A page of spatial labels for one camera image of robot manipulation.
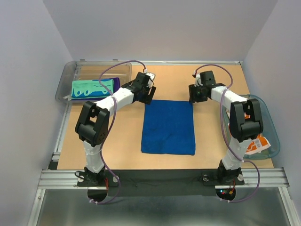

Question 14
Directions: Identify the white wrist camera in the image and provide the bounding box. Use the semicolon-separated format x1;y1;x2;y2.
192;72;202;87
143;71;156;82

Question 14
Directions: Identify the purple towel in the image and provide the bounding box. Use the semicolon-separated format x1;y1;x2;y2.
70;77;122;101

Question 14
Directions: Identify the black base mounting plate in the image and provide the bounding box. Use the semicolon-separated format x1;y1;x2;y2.
74;169;245;203

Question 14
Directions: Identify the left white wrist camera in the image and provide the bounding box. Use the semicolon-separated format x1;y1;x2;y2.
143;71;156;82

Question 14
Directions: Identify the orange white patterned towel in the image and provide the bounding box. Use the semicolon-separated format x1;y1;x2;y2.
225;110;271;156

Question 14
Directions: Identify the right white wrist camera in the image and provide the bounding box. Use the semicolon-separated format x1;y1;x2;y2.
192;72;202;87

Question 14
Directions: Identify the teal plastic bin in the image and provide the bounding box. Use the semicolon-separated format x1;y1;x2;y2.
222;94;280;160

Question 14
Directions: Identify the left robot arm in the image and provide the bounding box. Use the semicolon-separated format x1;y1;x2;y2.
75;72;156;186

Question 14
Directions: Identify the blue towel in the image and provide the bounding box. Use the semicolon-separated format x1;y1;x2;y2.
141;100;196;156

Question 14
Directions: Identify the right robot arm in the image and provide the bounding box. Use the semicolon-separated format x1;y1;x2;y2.
189;71;263;184

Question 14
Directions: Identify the smoky clear plastic bin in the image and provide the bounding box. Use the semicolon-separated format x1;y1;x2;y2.
55;61;132;104

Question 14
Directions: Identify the aluminium frame rail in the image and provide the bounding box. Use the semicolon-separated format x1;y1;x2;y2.
36;64;299;226

